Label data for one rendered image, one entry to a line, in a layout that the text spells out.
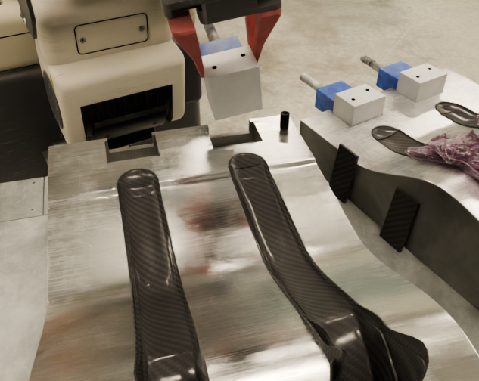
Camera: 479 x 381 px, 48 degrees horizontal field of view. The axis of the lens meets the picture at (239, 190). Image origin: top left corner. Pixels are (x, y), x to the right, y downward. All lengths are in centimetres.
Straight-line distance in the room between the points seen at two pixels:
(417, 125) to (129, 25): 50
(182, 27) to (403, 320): 29
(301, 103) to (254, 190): 187
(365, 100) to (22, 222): 42
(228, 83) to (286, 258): 17
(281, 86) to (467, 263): 201
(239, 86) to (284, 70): 211
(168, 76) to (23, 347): 57
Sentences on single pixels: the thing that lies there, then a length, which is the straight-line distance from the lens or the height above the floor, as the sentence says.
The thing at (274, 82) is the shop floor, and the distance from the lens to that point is 252.
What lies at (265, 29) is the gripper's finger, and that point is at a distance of 49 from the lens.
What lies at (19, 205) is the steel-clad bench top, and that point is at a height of 80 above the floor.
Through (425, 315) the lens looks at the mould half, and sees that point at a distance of 37.
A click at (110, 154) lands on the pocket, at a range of 59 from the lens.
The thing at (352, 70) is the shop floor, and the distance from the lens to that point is 268.
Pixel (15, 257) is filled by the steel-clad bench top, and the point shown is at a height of 80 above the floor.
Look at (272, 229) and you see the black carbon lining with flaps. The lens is 48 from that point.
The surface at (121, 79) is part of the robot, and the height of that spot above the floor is 78.
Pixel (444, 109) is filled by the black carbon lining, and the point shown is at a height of 85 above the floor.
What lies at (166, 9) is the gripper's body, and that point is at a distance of 46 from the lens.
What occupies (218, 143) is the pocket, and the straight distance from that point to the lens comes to 60.
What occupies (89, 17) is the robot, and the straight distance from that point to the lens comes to 91.
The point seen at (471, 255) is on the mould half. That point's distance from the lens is 54.
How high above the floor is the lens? 121
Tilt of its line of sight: 40 degrees down
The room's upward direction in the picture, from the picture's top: straight up
